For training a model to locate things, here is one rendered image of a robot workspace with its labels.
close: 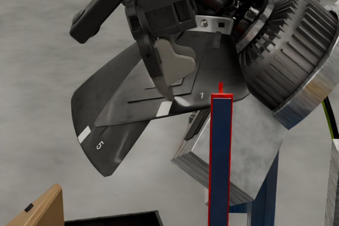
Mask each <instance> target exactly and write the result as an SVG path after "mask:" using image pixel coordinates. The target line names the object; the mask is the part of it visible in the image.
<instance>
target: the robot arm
mask: <svg viewBox="0 0 339 226"><path fill-rule="evenodd" d="M121 3H122V4H123V5H124V6H125V14H126V18H127V21H128V25H129V28H130V31H131V33H132V36H133V38H134V39H135V40H136V42H137V45H138V48H139V51H140V54H141V57H142V60H143V62H144V65H145V67H146V69H147V71H148V74H149V76H150V77H151V79H152V81H153V83H154V85H155V87H156V89H157V90H158V92H159V93H160V94H161V95H162V96H163V97H165V98H166V99H167V100H168V101H174V95H173V90H172V86H171V84H173V83H175V82H176V81H178V80H180V79H181V78H183V77H185V76H187V75H188V74H190V73H192V72H193V71H194V70H195V68H196V63H195V58H196V54H195V52H194V50H193V49H192V48H190V47H185V46H179V45H176V44H175V42H174V39H173V37H172V34H175V33H179V32H182V31H185V30H188V29H192V28H195V27H197V24H196V21H195V16H196V15H197V7H196V4H195V1H194V0H92V1H91V2H90V3H89V4H88V5H87V6H86V8H84V9H83V10H80V11H78V12H77V13H76V14H75V15H74V17H73V20H72V25H71V29H70V32H69V34H70V36H71V37H73V38H74V39H75V40H76V41H78V42H79V43H80V44H84V43H85V42H86V41H87V40H88V39H89V38H90V37H93V36H94V35H96V34H97V33H98V32H99V30H100V27H101V25H102V23H103V22H104V21H105V20H106V19H107V18H108V17H109V16H110V15H111V14H112V12H113V11H114V10H115V9H116V8H117V7H118V6H119V5H120V4H121ZM157 38H158V39H157Z"/></svg>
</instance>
